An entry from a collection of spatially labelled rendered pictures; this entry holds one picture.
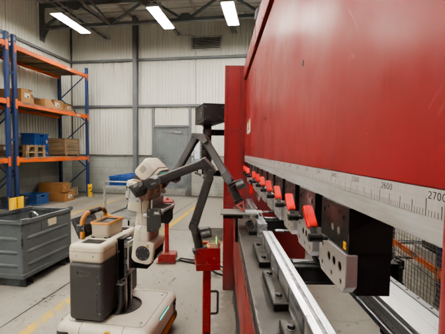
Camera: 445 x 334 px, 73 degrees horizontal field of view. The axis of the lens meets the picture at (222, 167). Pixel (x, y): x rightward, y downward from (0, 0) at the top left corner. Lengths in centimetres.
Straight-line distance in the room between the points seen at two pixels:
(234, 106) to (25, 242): 258
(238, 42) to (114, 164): 550
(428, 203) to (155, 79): 981
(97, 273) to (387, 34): 207
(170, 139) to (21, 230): 658
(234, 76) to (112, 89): 782
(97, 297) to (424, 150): 214
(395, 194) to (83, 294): 213
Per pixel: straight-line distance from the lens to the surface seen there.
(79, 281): 234
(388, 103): 49
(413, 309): 112
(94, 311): 237
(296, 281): 120
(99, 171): 1073
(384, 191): 49
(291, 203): 90
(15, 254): 385
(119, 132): 1037
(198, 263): 204
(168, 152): 965
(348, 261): 62
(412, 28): 47
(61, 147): 963
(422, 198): 42
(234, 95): 309
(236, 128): 305
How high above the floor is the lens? 144
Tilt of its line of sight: 3 degrees down
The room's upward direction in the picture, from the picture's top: 1 degrees clockwise
